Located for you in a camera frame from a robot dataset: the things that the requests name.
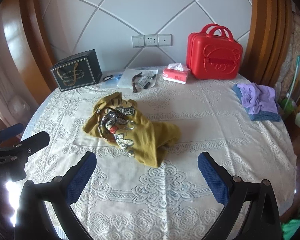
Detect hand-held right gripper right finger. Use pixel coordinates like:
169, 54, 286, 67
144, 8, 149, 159
197, 151, 282, 240

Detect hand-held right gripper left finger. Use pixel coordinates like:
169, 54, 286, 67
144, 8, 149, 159
14, 151, 97, 240

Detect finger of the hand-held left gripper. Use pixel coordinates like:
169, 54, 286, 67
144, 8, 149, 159
0, 131, 51, 167
0, 123, 24, 145

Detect mustard yellow rhinestone t-shirt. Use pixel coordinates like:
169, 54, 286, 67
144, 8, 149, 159
82, 92, 182, 168

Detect white lace tablecloth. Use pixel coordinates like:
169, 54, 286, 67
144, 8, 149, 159
20, 66, 298, 240

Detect blue cloth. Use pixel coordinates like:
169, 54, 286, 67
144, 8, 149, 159
232, 84, 282, 122

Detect black gift bag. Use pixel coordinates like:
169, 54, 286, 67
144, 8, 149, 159
49, 49, 102, 92

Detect purple cloth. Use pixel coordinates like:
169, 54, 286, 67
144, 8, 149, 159
236, 82, 279, 115

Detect blue plastic item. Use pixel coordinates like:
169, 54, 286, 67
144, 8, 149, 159
106, 73, 124, 86

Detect pink tissue pack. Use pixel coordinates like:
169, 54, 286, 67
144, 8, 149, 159
162, 63, 191, 85

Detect clear plastic bag with papers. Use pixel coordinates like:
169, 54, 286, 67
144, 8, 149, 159
119, 67, 159, 89

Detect black pen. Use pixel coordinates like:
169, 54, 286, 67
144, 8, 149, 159
143, 74, 157, 90

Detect red hard-shell small suitcase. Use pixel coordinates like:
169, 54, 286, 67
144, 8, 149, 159
186, 23, 242, 80

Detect wooden headboard frame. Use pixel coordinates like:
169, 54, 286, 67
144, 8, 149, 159
18, 0, 294, 93

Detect brown braided cord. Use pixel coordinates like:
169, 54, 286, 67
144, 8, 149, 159
131, 72, 143, 94

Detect white wall light switch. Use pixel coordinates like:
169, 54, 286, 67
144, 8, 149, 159
131, 35, 146, 48

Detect white wall round socket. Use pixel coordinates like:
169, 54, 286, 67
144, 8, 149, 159
157, 33, 173, 47

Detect white wall power socket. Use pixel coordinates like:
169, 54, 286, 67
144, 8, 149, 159
144, 34, 159, 47

